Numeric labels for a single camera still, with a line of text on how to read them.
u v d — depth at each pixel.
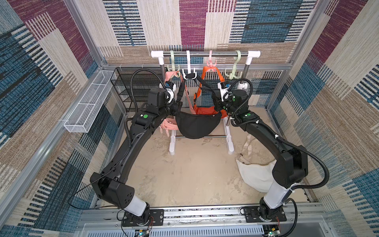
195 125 0.91
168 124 0.85
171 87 0.63
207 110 0.98
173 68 0.71
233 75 0.71
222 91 0.71
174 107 0.65
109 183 0.40
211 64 0.71
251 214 0.73
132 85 1.09
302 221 0.73
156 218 0.73
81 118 0.92
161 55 0.64
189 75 0.70
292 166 0.46
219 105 0.73
